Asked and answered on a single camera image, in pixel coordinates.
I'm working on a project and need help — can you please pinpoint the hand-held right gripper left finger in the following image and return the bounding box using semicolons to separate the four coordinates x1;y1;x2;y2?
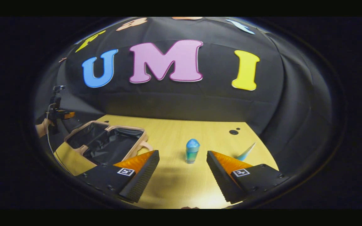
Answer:
76;150;160;203

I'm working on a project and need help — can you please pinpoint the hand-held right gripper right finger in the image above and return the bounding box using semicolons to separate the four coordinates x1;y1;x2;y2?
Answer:
206;151;290;204

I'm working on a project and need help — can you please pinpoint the clear blue skin care sachet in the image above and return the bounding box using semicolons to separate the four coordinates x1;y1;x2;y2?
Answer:
236;142;257;161

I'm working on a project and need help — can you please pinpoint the blue green skin care bottle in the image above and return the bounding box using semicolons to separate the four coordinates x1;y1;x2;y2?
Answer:
186;138;200;164

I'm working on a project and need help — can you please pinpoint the black backdrop cloth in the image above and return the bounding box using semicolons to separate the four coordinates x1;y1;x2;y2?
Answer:
33;17;334;176

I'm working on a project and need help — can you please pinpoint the white cable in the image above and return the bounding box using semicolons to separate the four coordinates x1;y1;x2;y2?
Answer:
46;104;74;175

